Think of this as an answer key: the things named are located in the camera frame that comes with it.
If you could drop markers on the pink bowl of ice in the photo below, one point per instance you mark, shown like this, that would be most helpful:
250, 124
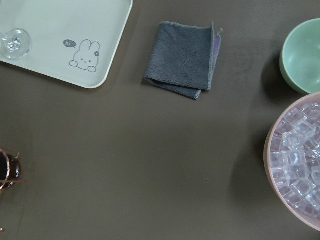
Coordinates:
292, 159

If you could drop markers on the grey folded cloth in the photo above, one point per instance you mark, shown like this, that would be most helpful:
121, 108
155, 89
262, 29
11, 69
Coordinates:
183, 58

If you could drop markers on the green ceramic bowl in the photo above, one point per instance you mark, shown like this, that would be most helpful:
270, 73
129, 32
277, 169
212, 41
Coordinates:
299, 60

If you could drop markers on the white rabbit serving tray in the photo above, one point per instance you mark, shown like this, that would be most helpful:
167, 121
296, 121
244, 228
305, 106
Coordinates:
74, 41

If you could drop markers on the copper wire bottle basket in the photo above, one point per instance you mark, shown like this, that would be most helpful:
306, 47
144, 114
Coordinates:
10, 169

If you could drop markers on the clear wine glass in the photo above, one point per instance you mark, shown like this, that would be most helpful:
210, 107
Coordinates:
15, 44

